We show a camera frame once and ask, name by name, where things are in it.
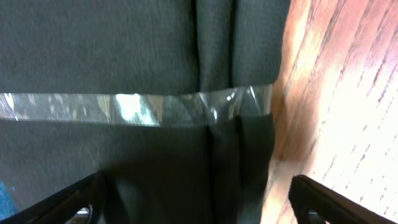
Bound blue denim jeans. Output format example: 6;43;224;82
0;182;19;221

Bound black cloth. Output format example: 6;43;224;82
1;0;290;223

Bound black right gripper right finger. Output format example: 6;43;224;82
289;175;394;224

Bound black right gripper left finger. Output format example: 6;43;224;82
1;173;106;224

